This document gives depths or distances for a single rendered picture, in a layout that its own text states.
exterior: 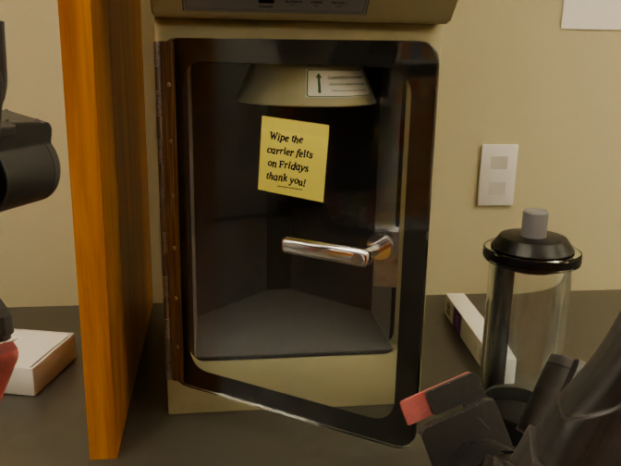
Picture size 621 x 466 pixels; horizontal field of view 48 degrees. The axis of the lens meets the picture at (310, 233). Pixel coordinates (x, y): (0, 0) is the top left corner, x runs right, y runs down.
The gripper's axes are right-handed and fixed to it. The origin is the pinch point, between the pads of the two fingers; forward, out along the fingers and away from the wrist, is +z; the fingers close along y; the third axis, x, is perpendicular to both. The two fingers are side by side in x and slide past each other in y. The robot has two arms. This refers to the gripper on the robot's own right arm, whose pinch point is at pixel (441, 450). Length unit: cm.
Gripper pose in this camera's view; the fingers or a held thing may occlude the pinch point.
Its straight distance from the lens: 67.4
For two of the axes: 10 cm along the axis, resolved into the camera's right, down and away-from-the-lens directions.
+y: -3.6, -9.3, 0.3
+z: -1.6, 1.0, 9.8
